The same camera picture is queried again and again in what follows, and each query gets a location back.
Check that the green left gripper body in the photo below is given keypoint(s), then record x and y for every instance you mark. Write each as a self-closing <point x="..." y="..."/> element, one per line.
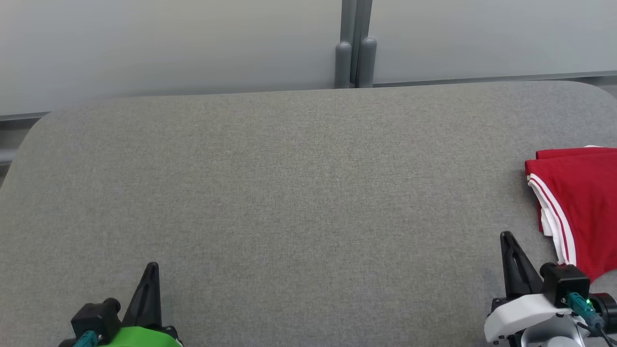
<point x="144" y="337"/>

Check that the teal left camera connector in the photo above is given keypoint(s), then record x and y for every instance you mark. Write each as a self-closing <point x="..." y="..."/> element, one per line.
<point x="87" y="339"/>

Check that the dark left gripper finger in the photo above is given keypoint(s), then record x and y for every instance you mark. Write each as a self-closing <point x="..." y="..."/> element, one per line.
<point x="147" y="303"/>

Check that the red jersey number 23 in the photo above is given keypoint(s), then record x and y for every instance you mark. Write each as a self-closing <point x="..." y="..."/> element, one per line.
<point x="588" y="212"/>

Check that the teal right camera connector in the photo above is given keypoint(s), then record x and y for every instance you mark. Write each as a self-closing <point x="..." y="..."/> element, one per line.
<point x="583" y="308"/>

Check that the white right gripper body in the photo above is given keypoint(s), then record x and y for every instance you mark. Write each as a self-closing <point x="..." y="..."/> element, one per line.
<point x="516" y="315"/>

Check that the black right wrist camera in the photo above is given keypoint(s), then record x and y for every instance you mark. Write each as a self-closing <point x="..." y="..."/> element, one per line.
<point x="564" y="282"/>

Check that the grey round partition post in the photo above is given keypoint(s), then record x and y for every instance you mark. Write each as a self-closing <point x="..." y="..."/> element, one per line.
<point x="343" y="67"/>
<point x="367" y="65"/>

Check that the grey partition upright frame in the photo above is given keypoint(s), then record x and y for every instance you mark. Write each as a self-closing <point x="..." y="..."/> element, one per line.
<point x="356" y="19"/>

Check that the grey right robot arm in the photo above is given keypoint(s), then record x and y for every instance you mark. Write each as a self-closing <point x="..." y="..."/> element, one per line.
<point x="554" y="337"/>

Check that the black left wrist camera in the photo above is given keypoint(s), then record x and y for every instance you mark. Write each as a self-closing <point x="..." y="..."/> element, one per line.
<point x="96" y="315"/>

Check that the teal camera connector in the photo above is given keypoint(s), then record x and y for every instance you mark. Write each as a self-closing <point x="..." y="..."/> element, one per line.
<point x="583" y="308"/>
<point x="87" y="339"/>

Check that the grey partition base rail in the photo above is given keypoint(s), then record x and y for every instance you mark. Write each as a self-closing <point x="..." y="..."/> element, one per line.
<point x="24" y="116"/>
<point x="482" y="79"/>

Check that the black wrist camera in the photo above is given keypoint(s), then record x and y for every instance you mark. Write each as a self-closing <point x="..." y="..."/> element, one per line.
<point x="564" y="282"/>
<point x="96" y="315"/>

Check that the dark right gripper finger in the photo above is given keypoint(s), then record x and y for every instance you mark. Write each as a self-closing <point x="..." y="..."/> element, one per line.
<point x="518" y="274"/>

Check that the red shorts white stripe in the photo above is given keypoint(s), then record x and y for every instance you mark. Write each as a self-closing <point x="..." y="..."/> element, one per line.
<point x="573" y="153"/>

